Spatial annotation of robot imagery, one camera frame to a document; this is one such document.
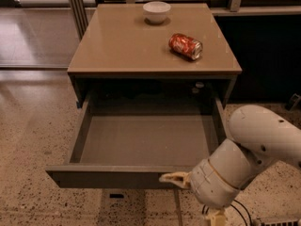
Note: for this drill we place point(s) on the small black floor object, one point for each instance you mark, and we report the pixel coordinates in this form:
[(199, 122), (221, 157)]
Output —
[(116, 196)]

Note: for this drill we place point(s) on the grey power strip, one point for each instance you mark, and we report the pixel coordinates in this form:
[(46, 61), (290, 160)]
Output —
[(277, 222)]

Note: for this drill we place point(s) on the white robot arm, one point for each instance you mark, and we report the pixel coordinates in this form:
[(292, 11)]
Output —
[(258, 139)]

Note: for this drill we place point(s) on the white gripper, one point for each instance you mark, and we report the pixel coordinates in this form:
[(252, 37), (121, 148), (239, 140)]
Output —
[(207, 183)]

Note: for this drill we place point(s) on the red soda can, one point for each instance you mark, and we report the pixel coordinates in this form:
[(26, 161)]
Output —
[(186, 46)]

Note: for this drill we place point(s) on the grey drawer cabinet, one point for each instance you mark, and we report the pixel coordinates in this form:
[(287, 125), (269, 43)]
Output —
[(120, 43)]

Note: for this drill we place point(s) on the grey top drawer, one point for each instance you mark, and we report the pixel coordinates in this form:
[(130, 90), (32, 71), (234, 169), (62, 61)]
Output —
[(131, 143)]

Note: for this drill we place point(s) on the white ceramic bowl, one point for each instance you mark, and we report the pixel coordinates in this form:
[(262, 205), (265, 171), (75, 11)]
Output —
[(156, 11)]

